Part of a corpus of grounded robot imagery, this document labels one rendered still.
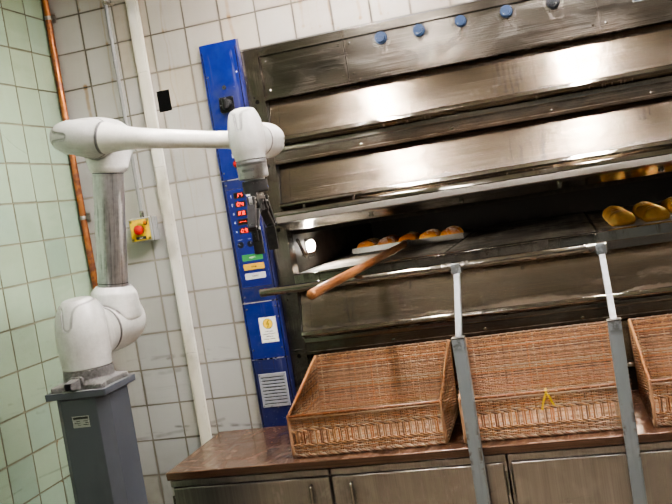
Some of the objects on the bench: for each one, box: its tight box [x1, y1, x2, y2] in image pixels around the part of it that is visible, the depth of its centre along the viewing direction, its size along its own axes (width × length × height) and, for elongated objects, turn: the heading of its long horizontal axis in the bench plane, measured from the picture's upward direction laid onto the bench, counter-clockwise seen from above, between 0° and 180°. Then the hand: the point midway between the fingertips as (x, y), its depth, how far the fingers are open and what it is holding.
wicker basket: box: [286, 339, 459, 458], centre depth 319 cm, size 49×56×28 cm
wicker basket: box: [457, 321, 637, 443], centre depth 304 cm, size 49×56×28 cm
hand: (266, 247), depth 256 cm, fingers open, 13 cm apart
